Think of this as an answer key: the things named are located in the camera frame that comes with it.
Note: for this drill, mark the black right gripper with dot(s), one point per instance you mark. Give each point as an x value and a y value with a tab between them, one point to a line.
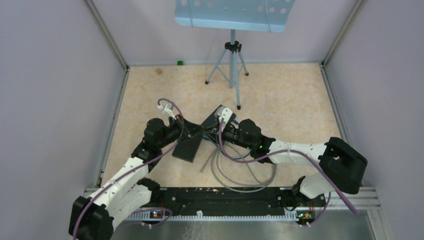
225	129

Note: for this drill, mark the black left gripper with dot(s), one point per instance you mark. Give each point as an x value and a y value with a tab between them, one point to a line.
187	129

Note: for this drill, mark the black mat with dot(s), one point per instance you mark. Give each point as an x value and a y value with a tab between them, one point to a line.
187	149

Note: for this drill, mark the black network switch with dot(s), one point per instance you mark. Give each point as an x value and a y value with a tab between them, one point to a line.
211	123

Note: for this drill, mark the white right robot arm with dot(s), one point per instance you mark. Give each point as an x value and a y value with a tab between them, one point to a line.
340	167

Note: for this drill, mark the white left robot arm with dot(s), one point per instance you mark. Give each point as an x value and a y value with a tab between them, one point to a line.
97	216

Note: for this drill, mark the small wooden cube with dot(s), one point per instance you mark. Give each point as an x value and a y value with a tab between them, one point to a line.
159	71

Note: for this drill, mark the light blue tripod stand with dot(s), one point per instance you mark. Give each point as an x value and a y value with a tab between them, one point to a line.
268	16

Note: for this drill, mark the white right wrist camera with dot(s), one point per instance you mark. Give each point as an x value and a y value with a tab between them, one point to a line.
223	114

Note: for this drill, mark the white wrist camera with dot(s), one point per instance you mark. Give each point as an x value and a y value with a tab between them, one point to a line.
167	110
223	114

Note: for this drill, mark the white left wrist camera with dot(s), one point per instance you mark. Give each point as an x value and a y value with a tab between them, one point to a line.
167	110

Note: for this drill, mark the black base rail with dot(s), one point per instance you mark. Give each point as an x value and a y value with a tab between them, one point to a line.
223	202

